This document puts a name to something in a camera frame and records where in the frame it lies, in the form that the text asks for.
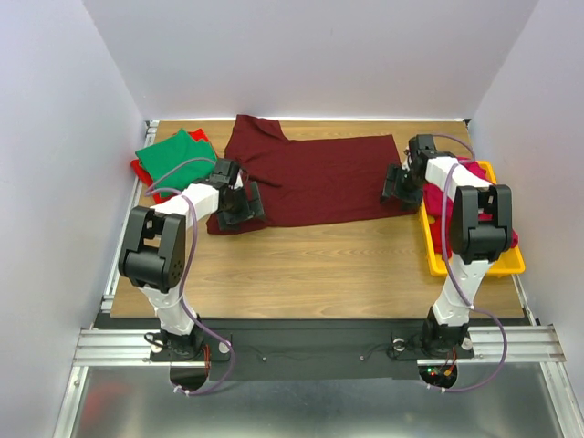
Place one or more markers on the magenta t shirt in tray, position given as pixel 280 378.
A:
pixel 433 196

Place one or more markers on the red folded t shirt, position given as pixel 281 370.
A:
pixel 148 178

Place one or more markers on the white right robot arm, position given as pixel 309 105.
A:
pixel 476 230

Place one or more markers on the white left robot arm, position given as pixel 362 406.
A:
pixel 156 258

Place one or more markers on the green folded t shirt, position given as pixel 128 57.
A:
pixel 178 162

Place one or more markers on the red t shirt in tray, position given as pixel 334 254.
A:
pixel 435 227

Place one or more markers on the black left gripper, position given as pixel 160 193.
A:
pixel 250 210

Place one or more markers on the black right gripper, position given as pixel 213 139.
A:
pixel 401 185

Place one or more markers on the maroon t shirt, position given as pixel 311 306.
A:
pixel 303 183

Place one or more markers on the aluminium frame rail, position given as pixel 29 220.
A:
pixel 525 344

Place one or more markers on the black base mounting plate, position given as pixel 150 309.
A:
pixel 311 349

